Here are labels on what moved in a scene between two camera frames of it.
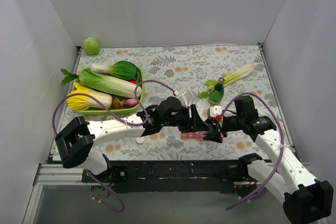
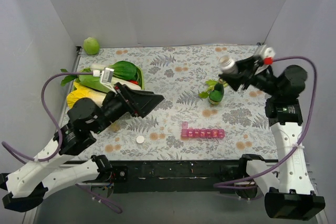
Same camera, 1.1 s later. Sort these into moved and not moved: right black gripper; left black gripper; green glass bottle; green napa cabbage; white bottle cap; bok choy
Moved: left black gripper; right black gripper
Not moved: bok choy; white bottle cap; green glass bottle; green napa cabbage
